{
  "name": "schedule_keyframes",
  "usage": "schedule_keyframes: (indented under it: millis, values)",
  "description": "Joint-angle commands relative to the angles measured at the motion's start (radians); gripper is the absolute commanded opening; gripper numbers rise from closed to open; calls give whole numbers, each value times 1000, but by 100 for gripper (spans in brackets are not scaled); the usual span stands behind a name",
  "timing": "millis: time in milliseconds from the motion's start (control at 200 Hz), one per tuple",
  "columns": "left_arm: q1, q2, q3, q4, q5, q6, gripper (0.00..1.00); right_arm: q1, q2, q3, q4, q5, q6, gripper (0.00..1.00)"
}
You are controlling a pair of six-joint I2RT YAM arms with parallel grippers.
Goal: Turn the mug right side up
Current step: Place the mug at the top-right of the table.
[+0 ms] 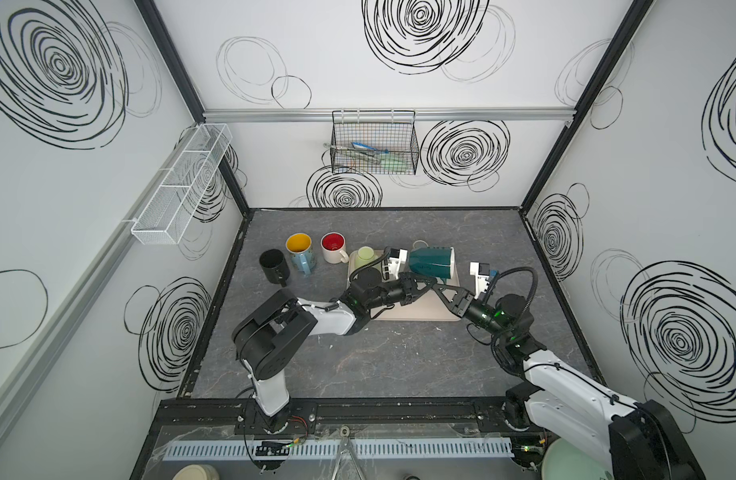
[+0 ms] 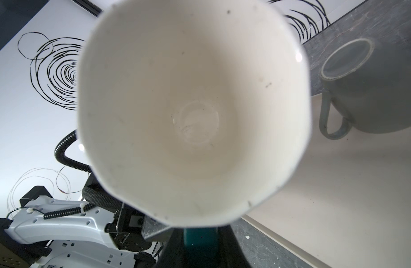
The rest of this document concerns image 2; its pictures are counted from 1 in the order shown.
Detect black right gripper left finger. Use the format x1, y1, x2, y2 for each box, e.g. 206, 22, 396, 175
154, 229, 185, 268

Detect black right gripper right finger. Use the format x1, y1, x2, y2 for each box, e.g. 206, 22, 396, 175
218, 226, 251, 268

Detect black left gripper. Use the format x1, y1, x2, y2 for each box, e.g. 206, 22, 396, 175
104, 204, 174, 252

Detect dark green mug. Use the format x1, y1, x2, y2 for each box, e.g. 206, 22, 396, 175
76, 1, 312, 268

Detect beige plastic tray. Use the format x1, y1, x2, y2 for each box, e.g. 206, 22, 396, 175
245, 95, 411, 268

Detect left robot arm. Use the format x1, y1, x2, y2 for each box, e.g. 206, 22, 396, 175
0, 173, 173, 268

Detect grey mug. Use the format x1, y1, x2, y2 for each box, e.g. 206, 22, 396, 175
319, 38, 411, 140

